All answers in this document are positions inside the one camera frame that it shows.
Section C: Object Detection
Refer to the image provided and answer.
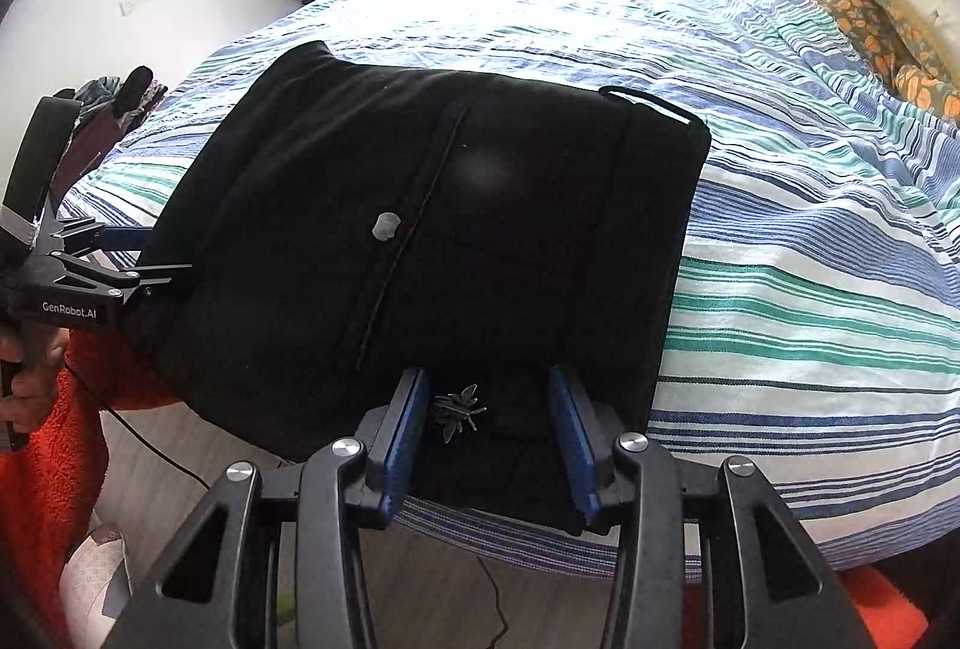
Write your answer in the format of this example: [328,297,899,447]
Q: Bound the person's left forearm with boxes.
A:
[0,328,187,627]

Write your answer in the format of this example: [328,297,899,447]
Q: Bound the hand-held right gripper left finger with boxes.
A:
[101,367,430,649]

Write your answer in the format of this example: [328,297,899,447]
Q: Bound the orange floral blanket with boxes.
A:
[776,0,960,121]

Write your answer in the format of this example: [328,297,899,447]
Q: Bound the black pants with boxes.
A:
[131,40,712,537]

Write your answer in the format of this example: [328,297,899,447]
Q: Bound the blue green striped blanket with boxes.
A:
[60,0,960,579]

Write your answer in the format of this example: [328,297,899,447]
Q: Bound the pile of dark clothes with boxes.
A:
[52,65,170,194]

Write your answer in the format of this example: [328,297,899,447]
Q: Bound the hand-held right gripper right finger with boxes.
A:
[547,365,878,649]

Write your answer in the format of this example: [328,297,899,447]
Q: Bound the black cable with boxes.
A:
[100,403,212,491]
[475,555,505,649]

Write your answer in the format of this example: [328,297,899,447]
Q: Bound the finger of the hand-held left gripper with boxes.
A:
[56,217,155,258]
[46,253,193,314]

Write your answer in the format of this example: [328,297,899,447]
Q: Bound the white patterned cloth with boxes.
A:
[58,524,137,636]

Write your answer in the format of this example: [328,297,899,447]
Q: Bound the person's left hand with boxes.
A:
[0,328,70,432]

